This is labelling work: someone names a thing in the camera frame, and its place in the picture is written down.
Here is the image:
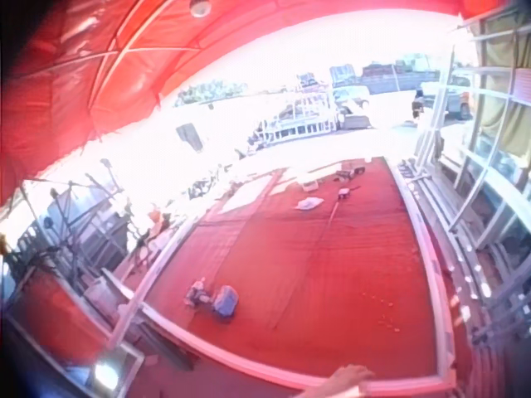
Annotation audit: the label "pale blue crumpled bag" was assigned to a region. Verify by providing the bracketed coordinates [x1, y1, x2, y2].
[212, 284, 241, 318]

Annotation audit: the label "glass shopfront with white frames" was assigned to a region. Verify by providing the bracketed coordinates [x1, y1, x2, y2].
[414, 12, 531, 258]

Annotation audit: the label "long thin metal strip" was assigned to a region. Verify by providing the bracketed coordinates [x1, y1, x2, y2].
[324, 197, 342, 231]

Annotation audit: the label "heap of dark tools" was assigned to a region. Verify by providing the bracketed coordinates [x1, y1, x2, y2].
[334, 164, 367, 182]

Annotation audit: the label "cordless power drill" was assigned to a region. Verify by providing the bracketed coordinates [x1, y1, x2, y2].
[184, 277, 213, 308]

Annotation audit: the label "white pickup truck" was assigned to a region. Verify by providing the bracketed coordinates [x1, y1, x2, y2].
[419, 74, 474, 121]

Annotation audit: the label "blue cargo truck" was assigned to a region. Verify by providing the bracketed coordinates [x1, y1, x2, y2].
[361, 61, 441, 95]

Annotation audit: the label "glass pane in white frame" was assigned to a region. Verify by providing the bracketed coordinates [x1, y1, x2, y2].
[61, 342, 146, 398]

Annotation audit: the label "person's right hand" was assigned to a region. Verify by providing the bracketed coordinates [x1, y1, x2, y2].
[315, 363, 377, 398]

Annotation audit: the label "large white window frame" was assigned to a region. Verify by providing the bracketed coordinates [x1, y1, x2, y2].
[106, 155, 458, 396]

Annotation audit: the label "rack of white window frames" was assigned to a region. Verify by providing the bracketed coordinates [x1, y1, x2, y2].
[247, 73, 339, 146]

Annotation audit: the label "stack of white frame profiles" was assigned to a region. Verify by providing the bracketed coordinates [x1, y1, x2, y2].
[396, 159, 531, 374]

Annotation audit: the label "scattered small screws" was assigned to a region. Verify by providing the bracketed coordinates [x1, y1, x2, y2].
[361, 291, 402, 332]

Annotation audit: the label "red carpet table cover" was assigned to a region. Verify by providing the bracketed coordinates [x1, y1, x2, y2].
[124, 157, 441, 398]

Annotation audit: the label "red canopy tent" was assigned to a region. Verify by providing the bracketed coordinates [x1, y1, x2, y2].
[0, 0, 499, 208]

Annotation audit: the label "grey metal workshop machine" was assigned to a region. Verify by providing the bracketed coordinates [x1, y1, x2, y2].
[12, 159, 154, 291]

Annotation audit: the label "white car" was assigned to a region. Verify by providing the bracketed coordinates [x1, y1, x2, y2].
[332, 85, 371, 111]

